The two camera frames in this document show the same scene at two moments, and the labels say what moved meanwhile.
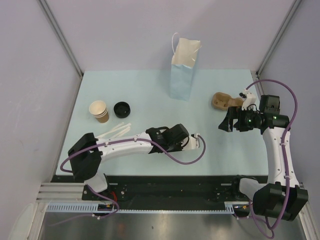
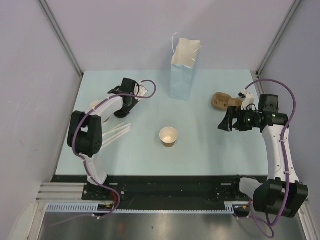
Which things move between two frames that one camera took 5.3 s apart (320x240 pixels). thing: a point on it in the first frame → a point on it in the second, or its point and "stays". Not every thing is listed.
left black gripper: [179, 148] → [135, 101]
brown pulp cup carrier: [222, 100] stays
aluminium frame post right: [293, 9] stays
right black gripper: [233, 112] stays
